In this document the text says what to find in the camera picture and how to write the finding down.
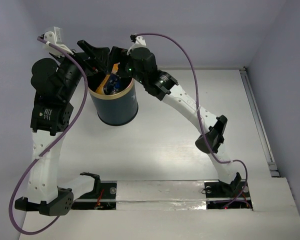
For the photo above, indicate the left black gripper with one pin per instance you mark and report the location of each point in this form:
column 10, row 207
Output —
column 87, row 60

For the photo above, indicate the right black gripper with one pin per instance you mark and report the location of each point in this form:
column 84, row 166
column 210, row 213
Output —
column 118, row 54

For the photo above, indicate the large orange labelled bottle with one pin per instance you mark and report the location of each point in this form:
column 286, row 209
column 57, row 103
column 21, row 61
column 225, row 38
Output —
column 99, row 89

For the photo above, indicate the blue label water bottle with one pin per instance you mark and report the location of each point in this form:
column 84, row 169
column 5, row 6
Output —
column 111, row 85

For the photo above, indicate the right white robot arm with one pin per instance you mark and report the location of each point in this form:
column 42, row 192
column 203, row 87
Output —
column 166, row 89

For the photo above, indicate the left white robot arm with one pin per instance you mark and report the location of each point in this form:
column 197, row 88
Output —
column 49, row 124

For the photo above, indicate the dark blue gold-rimmed bin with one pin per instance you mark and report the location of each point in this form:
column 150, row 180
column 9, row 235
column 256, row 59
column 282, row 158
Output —
column 117, row 109

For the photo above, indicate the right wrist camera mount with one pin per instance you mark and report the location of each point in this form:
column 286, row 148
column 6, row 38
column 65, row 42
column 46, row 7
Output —
column 138, row 41

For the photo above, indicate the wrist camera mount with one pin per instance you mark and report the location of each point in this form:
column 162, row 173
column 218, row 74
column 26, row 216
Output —
column 54, row 35
column 138, row 41

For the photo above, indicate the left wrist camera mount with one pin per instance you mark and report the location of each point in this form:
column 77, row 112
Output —
column 54, row 35

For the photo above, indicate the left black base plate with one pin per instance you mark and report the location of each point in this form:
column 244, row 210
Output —
column 104, row 200

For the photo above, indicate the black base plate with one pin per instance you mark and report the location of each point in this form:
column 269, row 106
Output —
column 104, row 200
column 218, row 199

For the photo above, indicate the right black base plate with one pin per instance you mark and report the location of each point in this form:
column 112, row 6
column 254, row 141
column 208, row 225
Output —
column 218, row 199

